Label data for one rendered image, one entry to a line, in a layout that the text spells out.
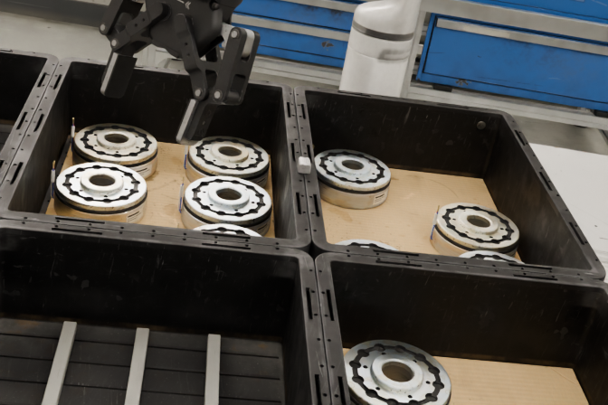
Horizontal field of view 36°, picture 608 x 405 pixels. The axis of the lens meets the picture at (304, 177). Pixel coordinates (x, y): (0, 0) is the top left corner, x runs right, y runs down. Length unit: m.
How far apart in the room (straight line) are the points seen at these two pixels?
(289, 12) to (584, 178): 1.48
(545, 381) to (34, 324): 0.50
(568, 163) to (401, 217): 0.66
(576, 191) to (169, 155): 0.76
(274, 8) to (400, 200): 1.83
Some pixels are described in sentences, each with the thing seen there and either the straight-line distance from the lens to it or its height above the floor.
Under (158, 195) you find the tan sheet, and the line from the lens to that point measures 1.12.
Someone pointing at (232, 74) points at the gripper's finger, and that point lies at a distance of 0.70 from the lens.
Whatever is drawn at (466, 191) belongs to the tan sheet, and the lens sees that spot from 1.27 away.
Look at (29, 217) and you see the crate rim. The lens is 0.88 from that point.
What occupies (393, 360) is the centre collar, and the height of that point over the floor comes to 0.87.
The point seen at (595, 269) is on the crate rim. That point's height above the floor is 0.93.
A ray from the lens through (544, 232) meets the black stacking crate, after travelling 1.09.
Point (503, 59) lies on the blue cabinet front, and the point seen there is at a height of 0.44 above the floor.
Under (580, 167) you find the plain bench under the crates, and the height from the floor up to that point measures 0.70.
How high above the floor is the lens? 1.40
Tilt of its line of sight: 28 degrees down
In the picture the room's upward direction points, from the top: 10 degrees clockwise
